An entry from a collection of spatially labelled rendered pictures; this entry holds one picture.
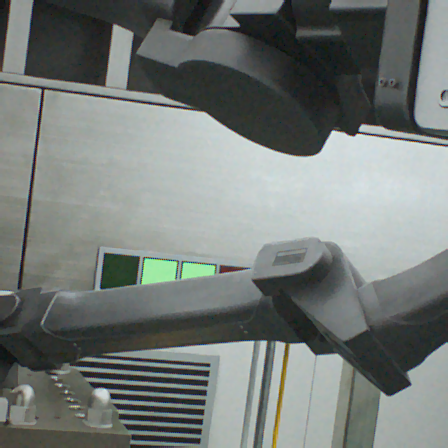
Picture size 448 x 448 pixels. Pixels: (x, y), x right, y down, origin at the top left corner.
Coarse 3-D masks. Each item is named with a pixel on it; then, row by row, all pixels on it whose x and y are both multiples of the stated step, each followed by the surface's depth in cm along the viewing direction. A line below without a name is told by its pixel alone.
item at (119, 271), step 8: (112, 256) 180; (120, 256) 180; (104, 264) 180; (112, 264) 180; (120, 264) 180; (128, 264) 181; (136, 264) 181; (104, 272) 180; (112, 272) 180; (120, 272) 180; (128, 272) 181; (136, 272) 181; (104, 280) 180; (112, 280) 180; (120, 280) 181; (128, 280) 181
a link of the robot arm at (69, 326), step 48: (288, 240) 102; (144, 288) 115; (192, 288) 110; (240, 288) 106; (0, 336) 123; (48, 336) 119; (96, 336) 116; (144, 336) 113; (192, 336) 110; (240, 336) 107; (288, 336) 104
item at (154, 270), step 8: (144, 264) 181; (152, 264) 182; (160, 264) 182; (168, 264) 182; (176, 264) 183; (144, 272) 182; (152, 272) 182; (160, 272) 182; (168, 272) 183; (144, 280) 182; (152, 280) 182; (160, 280) 182
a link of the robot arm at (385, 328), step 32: (288, 288) 100; (320, 288) 98; (352, 288) 96; (384, 288) 95; (416, 288) 93; (320, 320) 95; (352, 320) 93; (384, 320) 92; (416, 320) 92; (352, 352) 93; (384, 352) 93; (416, 352) 94; (384, 384) 95
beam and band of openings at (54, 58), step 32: (0, 0) 180; (32, 0) 175; (0, 32) 181; (32, 32) 182; (64, 32) 183; (96, 32) 185; (128, 32) 179; (0, 64) 178; (32, 64) 183; (64, 64) 184; (96, 64) 185; (128, 64) 180; (128, 96) 180; (160, 96) 181; (384, 128) 192
